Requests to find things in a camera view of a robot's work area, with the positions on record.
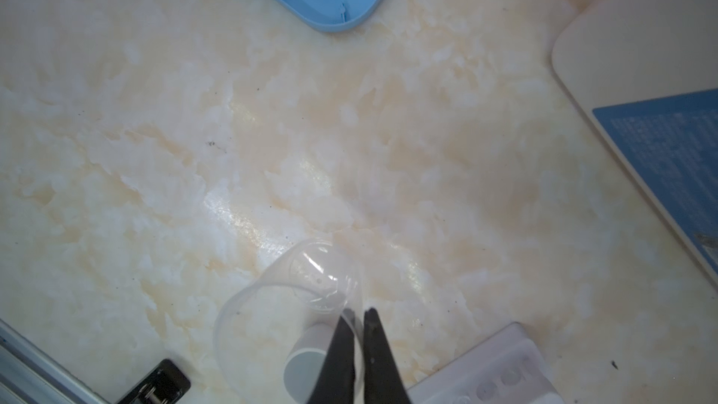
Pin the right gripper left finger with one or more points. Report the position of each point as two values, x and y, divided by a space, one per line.
336 382

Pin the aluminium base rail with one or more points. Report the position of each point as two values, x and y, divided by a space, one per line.
28 375

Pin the white plastic storage bin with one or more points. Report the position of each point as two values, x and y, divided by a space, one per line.
644 74

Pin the small white ceramic crucible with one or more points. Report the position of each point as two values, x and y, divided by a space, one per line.
304 363

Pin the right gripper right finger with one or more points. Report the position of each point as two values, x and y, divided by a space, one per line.
382 380

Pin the white test tube rack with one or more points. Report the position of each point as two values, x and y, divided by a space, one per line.
505 368

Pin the small clear watch glass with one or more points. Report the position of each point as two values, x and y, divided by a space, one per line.
311 283

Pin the black stapler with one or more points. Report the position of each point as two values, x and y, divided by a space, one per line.
165 384

